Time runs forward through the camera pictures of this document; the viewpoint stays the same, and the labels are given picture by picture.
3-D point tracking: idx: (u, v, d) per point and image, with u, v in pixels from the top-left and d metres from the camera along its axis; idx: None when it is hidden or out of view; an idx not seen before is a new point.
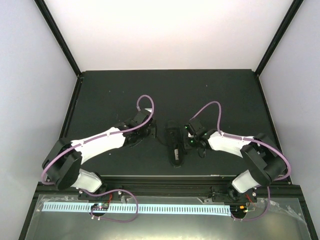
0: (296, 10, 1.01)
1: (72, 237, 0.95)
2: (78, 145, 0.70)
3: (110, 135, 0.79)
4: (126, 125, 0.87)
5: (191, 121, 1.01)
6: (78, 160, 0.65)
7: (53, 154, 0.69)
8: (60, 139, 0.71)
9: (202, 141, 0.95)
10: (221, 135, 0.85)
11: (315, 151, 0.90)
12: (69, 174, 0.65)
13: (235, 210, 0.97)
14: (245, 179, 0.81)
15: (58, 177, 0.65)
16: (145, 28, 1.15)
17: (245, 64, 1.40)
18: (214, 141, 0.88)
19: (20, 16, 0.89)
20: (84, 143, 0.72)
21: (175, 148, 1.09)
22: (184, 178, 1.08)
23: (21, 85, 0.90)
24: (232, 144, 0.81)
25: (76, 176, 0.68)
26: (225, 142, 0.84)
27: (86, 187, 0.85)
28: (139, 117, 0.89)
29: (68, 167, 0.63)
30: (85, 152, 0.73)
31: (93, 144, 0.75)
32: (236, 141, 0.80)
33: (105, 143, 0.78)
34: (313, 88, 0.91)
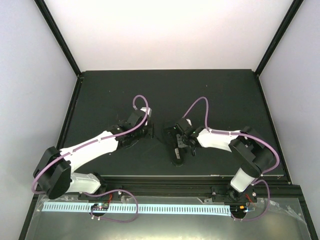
0: (297, 9, 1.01)
1: (72, 237, 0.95)
2: (67, 154, 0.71)
3: (101, 140, 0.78)
4: (119, 127, 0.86)
5: (179, 121, 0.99)
6: (67, 171, 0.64)
7: (43, 164, 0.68)
8: (49, 148, 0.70)
9: (192, 140, 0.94)
10: (209, 132, 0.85)
11: (315, 151, 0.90)
12: (59, 183, 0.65)
13: (235, 210, 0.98)
14: (240, 177, 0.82)
15: (49, 187, 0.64)
16: (145, 28, 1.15)
17: (245, 64, 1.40)
18: (203, 138, 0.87)
19: (19, 15, 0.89)
20: (73, 151, 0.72)
21: (175, 148, 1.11)
22: (185, 178, 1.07)
23: (21, 84, 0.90)
24: (221, 140, 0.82)
25: (67, 183, 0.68)
26: (214, 138, 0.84)
27: (85, 189, 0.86)
28: (132, 119, 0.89)
29: (57, 177, 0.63)
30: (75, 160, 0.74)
31: (82, 151, 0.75)
32: (224, 136, 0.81)
33: (96, 149, 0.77)
34: (313, 87, 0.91)
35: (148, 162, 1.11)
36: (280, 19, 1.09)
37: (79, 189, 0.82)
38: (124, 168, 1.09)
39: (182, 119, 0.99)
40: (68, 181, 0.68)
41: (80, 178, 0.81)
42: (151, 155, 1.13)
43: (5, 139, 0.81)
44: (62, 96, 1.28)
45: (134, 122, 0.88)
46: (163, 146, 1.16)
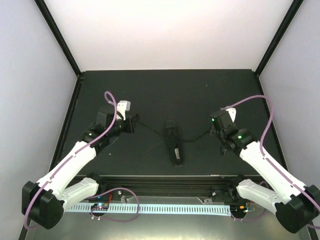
0: (297, 9, 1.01)
1: (73, 237, 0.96)
2: (46, 183, 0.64)
3: (76, 154, 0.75)
4: (92, 131, 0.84)
5: (222, 116, 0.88)
6: (53, 199, 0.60)
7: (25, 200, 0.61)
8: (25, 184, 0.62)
9: (231, 142, 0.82)
10: (263, 157, 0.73)
11: (315, 151, 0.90)
12: (51, 215, 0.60)
13: (235, 210, 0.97)
14: (257, 194, 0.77)
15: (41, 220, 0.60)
16: (145, 27, 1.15)
17: (245, 64, 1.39)
18: (249, 153, 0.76)
19: (20, 15, 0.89)
20: (51, 178, 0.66)
21: (175, 148, 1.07)
22: (183, 178, 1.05)
23: (21, 84, 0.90)
24: (274, 180, 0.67)
25: (59, 211, 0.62)
26: (265, 168, 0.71)
27: (84, 196, 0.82)
28: (100, 118, 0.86)
29: (45, 209, 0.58)
30: (57, 184, 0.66)
31: (61, 173, 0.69)
32: (282, 181, 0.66)
33: (74, 164, 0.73)
34: (312, 88, 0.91)
35: (148, 162, 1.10)
36: (280, 19, 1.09)
37: (77, 199, 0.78)
38: (124, 169, 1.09)
39: (227, 114, 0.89)
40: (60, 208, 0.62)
41: (73, 192, 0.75)
42: (151, 155, 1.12)
43: (5, 139, 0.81)
44: (62, 97, 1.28)
45: (104, 121, 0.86)
46: (163, 146, 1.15)
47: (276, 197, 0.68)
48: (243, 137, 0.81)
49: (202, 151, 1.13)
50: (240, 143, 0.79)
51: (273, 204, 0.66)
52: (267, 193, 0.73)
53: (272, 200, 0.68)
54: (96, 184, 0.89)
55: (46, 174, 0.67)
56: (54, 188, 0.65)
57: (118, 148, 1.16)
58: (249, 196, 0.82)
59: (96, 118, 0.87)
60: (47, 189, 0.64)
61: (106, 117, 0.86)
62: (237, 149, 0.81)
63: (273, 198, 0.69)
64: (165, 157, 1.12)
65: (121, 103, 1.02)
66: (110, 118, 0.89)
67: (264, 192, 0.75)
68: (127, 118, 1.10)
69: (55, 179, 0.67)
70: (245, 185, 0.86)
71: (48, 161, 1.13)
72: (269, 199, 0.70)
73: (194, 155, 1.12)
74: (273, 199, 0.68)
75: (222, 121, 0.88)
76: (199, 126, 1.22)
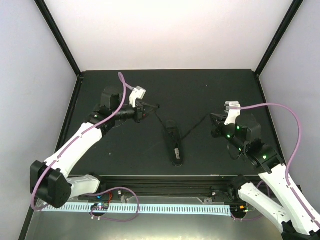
0: (296, 10, 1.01)
1: (73, 237, 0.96)
2: (54, 162, 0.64)
3: (83, 135, 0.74)
4: (97, 113, 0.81)
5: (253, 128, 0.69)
6: (61, 178, 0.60)
7: (33, 179, 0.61)
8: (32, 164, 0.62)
9: (254, 160, 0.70)
10: (288, 186, 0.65)
11: (315, 151, 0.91)
12: (59, 192, 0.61)
13: (235, 210, 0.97)
14: (261, 201, 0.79)
15: (49, 199, 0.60)
16: (145, 27, 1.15)
17: (245, 64, 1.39)
18: (273, 178, 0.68)
19: (19, 15, 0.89)
20: (58, 157, 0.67)
21: (175, 148, 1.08)
22: (183, 178, 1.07)
23: (21, 85, 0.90)
24: (294, 212, 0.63)
25: (65, 188, 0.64)
26: (288, 197, 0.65)
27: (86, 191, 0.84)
28: (104, 101, 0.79)
29: (53, 187, 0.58)
30: (66, 165, 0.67)
31: (68, 153, 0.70)
32: (303, 214, 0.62)
33: (80, 145, 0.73)
34: (312, 88, 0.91)
35: (148, 162, 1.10)
36: (280, 19, 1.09)
37: (81, 191, 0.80)
38: (124, 169, 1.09)
39: (259, 128, 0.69)
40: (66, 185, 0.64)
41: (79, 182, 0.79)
42: (151, 155, 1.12)
43: (5, 139, 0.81)
44: (62, 97, 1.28)
45: (109, 104, 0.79)
46: (163, 146, 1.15)
47: (283, 215, 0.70)
48: (268, 157, 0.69)
49: (202, 151, 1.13)
50: (264, 165, 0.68)
51: (281, 223, 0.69)
52: (271, 206, 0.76)
53: (279, 217, 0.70)
54: (98, 180, 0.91)
55: (53, 154, 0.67)
56: (63, 168, 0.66)
57: (118, 148, 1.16)
58: (250, 202, 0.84)
59: (101, 100, 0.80)
60: (55, 168, 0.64)
61: (110, 100, 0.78)
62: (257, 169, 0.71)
63: (280, 215, 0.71)
64: (165, 157, 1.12)
65: (138, 89, 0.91)
66: (115, 100, 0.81)
67: (269, 202, 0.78)
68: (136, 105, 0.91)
69: (62, 158, 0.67)
70: (247, 191, 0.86)
71: None
72: (275, 214, 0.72)
73: (194, 155, 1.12)
74: (280, 216, 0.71)
75: (251, 137, 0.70)
76: (199, 126, 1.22)
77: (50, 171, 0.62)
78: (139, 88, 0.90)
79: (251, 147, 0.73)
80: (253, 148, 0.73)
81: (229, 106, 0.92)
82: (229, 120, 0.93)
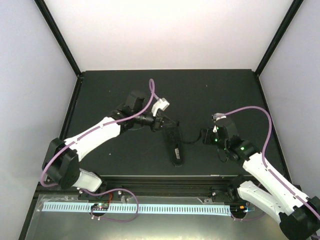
0: (296, 10, 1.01)
1: (73, 237, 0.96)
2: (72, 143, 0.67)
3: (103, 127, 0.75)
4: (119, 111, 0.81)
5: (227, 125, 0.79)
6: (75, 158, 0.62)
7: (49, 155, 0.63)
8: (53, 140, 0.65)
9: (234, 153, 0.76)
10: (266, 169, 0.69)
11: (315, 151, 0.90)
12: (69, 174, 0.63)
13: (235, 210, 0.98)
14: (260, 197, 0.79)
15: (60, 177, 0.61)
16: (145, 27, 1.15)
17: (245, 64, 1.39)
18: (251, 165, 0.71)
19: (20, 15, 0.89)
20: (78, 140, 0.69)
21: (175, 148, 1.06)
22: (183, 178, 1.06)
23: (21, 85, 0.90)
24: (277, 191, 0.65)
25: (76, 170, 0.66)
26: (268, 180, 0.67)
27: (87, 186, 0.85)
28: (129, 100, 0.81)
29: (66, 166, 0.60)
30: (82, 148, 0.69)
31: (88, 140, 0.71)
32: (285, 192, 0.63)
33: (99, 135, 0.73)
34: (312, 88, 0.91)
35: (148, 162, 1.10)
36: (279, 19, 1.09)
37: (83, 184, 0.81)
38: (124, 168, 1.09)
39: (232, 124, 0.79)
40: (77, 167, 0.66)
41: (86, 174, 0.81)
42: (151, 155, 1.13)
43: (5, 139, 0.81)
44: (62, 97, 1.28)
45: (133, 105, 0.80)
46: (163, 146, 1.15)
47: (279, 207, 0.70)
48: (246, 148, 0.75)
49: (202, 151, 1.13)
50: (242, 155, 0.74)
51: (278, 214, 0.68)
52: (269, 199, 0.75)
53: (276, 209, 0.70)
54: (100, 180, 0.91)
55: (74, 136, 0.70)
56: (79, 149, 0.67)
57: (118, 148, 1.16)
58: (250, 199, 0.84)
59: (126, 100, 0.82)
60: (72, 149, 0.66)
61: (135, 101, 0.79)
62: (239, 161, 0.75)
63: (277, 207, 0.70)
64: (165, 157, 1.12)
65: (163, 100, 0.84)
66: (140, 103, 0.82)
67: (267, 196, 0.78)
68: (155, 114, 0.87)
69: (80, 142, 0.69)
70: (245, 189, 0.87)
71: None
72: (272, 207, 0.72)
73: (194, 155, 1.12)
74: (277, 208, 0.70)
75: (227, 132, 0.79)
76: (199, 126, 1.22)
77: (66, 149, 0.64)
78: (164, 98, 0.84)
79: (232, 144, 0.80)
80: (234, 145, 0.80)
81: (216, 115, 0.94)
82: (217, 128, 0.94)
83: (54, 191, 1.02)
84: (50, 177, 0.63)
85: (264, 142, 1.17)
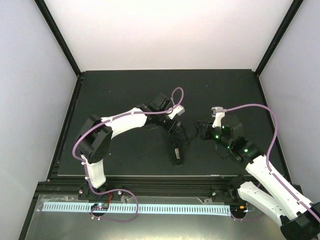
0: (296, 10, 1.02)
1: (73, 237, 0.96)
2: (108, 121, 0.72)
3: (134, 114, 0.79)
4: (146, 106, 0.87)
5: (235, 126, 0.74)
6: (109, 135, 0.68)
7: (84, 129, 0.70)
8: (91, 116, 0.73)
9: (238, 155, 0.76)
10: (270, 173, 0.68)
11: (315, 151, 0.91)
12: (101, 149, 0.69)
13: (235, 210, 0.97)
14: (261, 199, 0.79)
15: (91, 151, 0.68)
16: (144, 27, 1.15)
17: (245, 64, 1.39)
18: (255, 169, 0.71)
19: (20, 14, 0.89)
20: (113, 119, 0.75)
21: (175, 148, 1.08)
22: (184, 178, 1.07)
23: (21, 85, 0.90)
24: (280, 196, 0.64)
25: (106, 148, 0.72)
26: (272, 184, 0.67)
27: (96, 178, 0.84)
28: (158, 99, 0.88)
29: (100, 141, 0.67)
30: (116, 128, 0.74)
31: (121, 122, 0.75)
32: (289, 197, 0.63)
33: (129, 121, 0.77)
34: (312, 88, 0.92)
35: (148, 162, 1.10)
36: (280, 19, 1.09)
37: (95, 174, 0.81)
38: (124, 168, 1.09)
39: (241, 126, 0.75)
40: (107, 147, 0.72)
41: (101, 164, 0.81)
42: (152, 155, 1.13)
43: (5, 139, 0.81)
44: (62, 97, 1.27)
45: (160, 102, 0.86)
46: (163, 146, 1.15)
47: (280, 210, 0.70)
48: (250, 150, 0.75)
49: (202, 151, 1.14)
50: (246, 158, 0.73)
51: (279, 217, 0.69)
52: (270, 202, 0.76)
53: (277, 212, 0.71)
54: (104, 180, 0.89)
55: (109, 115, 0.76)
56: (113, 128, 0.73)
57: (118, 147, 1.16)
58: (250, 200, 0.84)
59: (155, 99, 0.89)
60: (107, 126, 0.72)
61: (164, 100, 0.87)
62: (241, 163, 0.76)
63: (278, 209, 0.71)
64: (166, 157, 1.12)
65: (181, 107, 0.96)
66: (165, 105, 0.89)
67: (268, 197, 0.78)
68: (174, 120, 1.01)
69: (115, 122, 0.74)
70: (246, 189, 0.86)
71: (48, 161, 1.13)
72: (274, 210, 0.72)
73: (194, 155, 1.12)
74: (278, 210, 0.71)
75: (234, 134, 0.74)
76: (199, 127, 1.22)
77: (102, 126, 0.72)
78: (180, 105, 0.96)
79: (235, 144, 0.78)
80: (237, 145, 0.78)
81: (215, 110, 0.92)
82: (216, 123, 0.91)
83: (54, 191, 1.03)
84: (82, 151, 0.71)
85: (264, 142, 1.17)
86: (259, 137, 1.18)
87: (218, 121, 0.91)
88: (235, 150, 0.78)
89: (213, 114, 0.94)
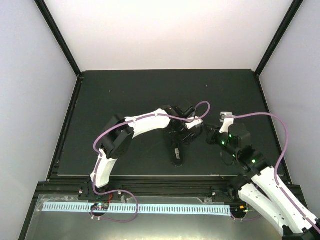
0: (296, 9, 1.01)
1: (73, 237, 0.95)
2: (131, 121, 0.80)
3: (157, 115, 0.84)
4: (172, 109, 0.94)
5: (244, 136, 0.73)
6: (130, 135, 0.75)
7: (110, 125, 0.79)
8: (116, 115, 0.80)
9: (244, 165, 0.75)
10: (277, 186, 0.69)
11: (315, 151, 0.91)
12: (121, 147, 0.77)
13: (235, 210, 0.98)
14: (263, 205, 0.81)
15: (112, 148, 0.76)
16: (144, 27, 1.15)
17: (245, 64, 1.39)
18: (263, 181, 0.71)
19: (20, 14, 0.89)
20: (136, 120, 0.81)
21: (175, 148, 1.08)
22: (184, 178, 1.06)
23: (22, 85, 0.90)
24: (286, 210, 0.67)
25: (126, 147, 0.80)
26: (278, 198, 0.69)
27: (105, 176, 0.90)
28: (184, 106, 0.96)
29: (122, 140, 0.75)
30: (137, 128, 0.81)
31: (143, 122, 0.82)
32: (295, 212, 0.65)
33: (150, 122, 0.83)
34: (312, 87, 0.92)
35: (148, 162, 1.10)
36: (280, 19, 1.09)
37: (105, 172, 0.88)
38: (124, 168, 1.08)
39: (249, 135, 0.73)
40: (127, 145, 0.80)
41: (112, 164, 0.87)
42: (152, 155, 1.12)
43: (5, 139, 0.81)
44: (62, 97, 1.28)
45: (185, 109, 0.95)
46: (163, 146, 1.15)
47: (284, 219, 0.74)
48: (257, 161, 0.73)
49: (202, 150, 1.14)
50: (253, 169, 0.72)
51: (282, 226, 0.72)
52: (272, 208, 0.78)
53: (280, 221, 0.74)
54: (107, 181, 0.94)
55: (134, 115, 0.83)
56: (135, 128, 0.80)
57: None
58: (250, 202, 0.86)
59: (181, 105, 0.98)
60: (130, 126, 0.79)
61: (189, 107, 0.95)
62: (248, 173, 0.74)
63: (281, 218, 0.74)
64: (165, 157, 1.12)
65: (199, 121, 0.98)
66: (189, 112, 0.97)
67: (270, 204, 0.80)
68: (190, 131, 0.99)
69: (138, 122, 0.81)
70: (248, 193, 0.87)
71: (48, 161, 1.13)
72: (276, 218, 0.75)
73: (194, 155, 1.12)
74: (281, 219, 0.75)
75: (242, 144, 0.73)
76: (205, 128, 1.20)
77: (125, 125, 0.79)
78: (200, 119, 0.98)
79: (242, 153, 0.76)
80: (244, 154, 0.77)
81: (224, 115, 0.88)
82: (223, 129, 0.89)
83: (54, 191, 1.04)
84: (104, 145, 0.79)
85: (264, 142, 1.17)
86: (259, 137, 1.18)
87: (226, 125, 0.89)
88: (241, 159, 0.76)
89: (222, 119, 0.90)
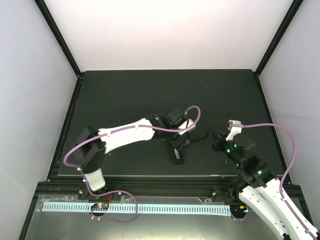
0: (298, 7, 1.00)
1: (73, 237, 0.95)
2: (104, 135, 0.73)
3: (138, 127, 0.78)
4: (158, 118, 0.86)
5: (249, 146, 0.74)
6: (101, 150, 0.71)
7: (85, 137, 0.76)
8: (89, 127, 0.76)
9: (249, 175, 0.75)
10: (282, 199, 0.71)
11: (315, 151, 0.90)
12: (93, 162, 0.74)
13: (235, 210, 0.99)
14: (264, 211, 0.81)
15: (83, 162, 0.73)
16: (145, 27, 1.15)
17: (245, 64, 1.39)
18: (268, 192, 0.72)
19: (20, 14, 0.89)
20: (110, 133, 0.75)
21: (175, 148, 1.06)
22: (184, 178, 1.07)
23: (21, 85, 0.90)
24: (289, 222, 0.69)
25: (100, 161, 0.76)
26: (281, 210, 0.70)
27: (93, 182, 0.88)
28: (173, 114, 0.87)
29: (93, 155, 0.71)
30: (111, 142, 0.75)
31: (120, 134, 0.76)
32: (298, 225, 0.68)
33: (131, 135, 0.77)
34: (313, 87, 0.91)
35: (148, 162, 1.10)
36: (280, 19, 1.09)
37: (93, 178, 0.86)
38: (124, 168, 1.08)
39: (254, 146, 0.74)
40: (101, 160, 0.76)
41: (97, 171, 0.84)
42: (152, 155, 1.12)
43: (5, 139, 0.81)
44: (62, 97, 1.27)
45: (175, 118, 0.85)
46: (163, 146, 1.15)
47: (284, 227, 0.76)
48: (263, 173, 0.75)
49: (202, 151, 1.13)
50: (259, 180, 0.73)
51: (282, 235, 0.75)
52: (272, 215, 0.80)
53: (281, 229, 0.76)
54: (104, 184, 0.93)
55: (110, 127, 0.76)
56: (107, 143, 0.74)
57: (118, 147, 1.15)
58: (250, 205, 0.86)
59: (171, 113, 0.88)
60: (103, 140, 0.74)
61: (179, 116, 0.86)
62: (252, 183, 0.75)
63: (281, 226, 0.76)
64: (165, 157, 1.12)
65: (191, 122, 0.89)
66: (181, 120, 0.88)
67: (270, 210, 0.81)
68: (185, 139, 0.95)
69: (113, 135, 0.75)
70: (248, 196, 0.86)
71: (48, 161, 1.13)
72: (276, 225, 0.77)
73: (194, 155, 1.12)
74: (281, 227, 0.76)
75: (247, 153, 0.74)
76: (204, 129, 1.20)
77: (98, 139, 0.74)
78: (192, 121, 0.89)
79: (247, 163, 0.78)
80: (248, 164, 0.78)
81: (232, 123, 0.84)
82: (229, 137, 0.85)
83: (54, 191, 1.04)
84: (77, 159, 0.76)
85: (264, 141, 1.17)
86: (259, 138, 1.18)
87: (232, 134, 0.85)
88: (246, 169, 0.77)
89: (230, 127, 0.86)
